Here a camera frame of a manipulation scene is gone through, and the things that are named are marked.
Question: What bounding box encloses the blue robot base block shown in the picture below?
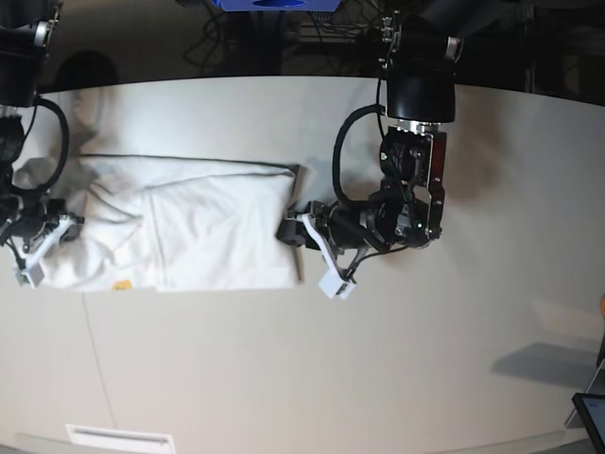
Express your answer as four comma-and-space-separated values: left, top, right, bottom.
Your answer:
213, 0, 341, 12

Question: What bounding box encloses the black tablet device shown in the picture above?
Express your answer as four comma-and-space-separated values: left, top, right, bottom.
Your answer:
572, 393, 605, 454

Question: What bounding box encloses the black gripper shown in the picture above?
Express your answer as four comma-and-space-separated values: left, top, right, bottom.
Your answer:
1, 196, 83, 246
276, 201, 383, 253

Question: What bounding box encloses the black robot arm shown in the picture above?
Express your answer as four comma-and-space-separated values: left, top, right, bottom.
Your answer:
277, 1, 463, 253
1, 1, 84, 251

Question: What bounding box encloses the white printed T-shirt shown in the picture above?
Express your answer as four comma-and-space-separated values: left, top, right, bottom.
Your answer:
40, 154, 298, 292

